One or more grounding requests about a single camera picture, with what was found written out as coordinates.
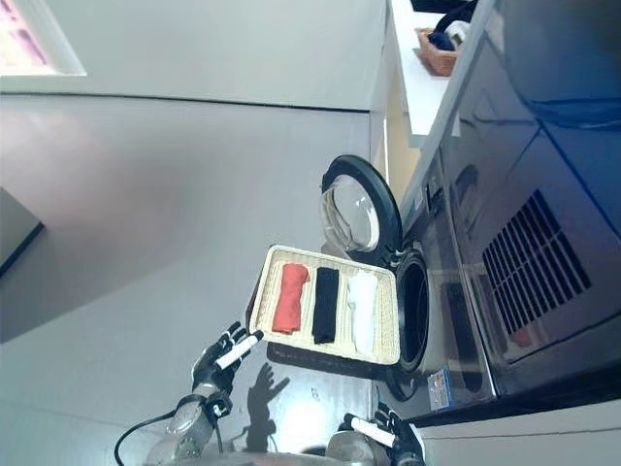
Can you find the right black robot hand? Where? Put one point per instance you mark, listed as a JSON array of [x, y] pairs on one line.
[[407, 446]]

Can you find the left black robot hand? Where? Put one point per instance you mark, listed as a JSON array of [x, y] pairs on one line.
[[213, 366]]

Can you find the red cloth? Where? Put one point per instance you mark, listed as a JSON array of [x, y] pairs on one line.
[[291, 301]]

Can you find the black cloth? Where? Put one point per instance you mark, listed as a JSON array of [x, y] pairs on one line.
[[325, 306]]

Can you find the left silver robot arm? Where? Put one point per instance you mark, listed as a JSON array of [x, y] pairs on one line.
[[186, 427]]

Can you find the front-load washing machine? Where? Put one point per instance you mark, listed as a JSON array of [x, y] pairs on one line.
[[451, 97]]

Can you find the blue energy label sticker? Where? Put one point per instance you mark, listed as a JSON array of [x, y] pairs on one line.
[[440, 387]]

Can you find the dark brown wooden stool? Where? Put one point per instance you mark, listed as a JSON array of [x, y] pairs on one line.
[[315, 364]]

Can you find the silver robot torso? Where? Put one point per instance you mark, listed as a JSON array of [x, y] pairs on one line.
[[271, 460]]

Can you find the white wicker basket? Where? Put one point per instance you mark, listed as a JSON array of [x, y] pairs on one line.
[[388, 315]]

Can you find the round glass washer door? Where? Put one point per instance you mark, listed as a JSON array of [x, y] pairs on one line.
[[354, 213]]

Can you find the grey board with dark edge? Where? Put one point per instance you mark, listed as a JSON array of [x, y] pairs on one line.
[[14, 228]]

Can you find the dark grey stacked dryer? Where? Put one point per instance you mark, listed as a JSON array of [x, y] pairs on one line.
[[558, 170]]

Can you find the white counter cabinet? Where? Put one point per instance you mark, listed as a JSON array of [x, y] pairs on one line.
[[422, 97]]

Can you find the white framed window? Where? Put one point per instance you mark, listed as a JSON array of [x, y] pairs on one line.
[[39, 39]]

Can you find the brown wicker basket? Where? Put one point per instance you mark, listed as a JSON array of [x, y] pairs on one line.
[[439, 60]]

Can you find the dark blue cloth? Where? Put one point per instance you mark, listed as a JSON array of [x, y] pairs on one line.
[[444, 31]]

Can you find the small white cloth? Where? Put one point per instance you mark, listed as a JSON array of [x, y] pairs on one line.
[[458, 31]]

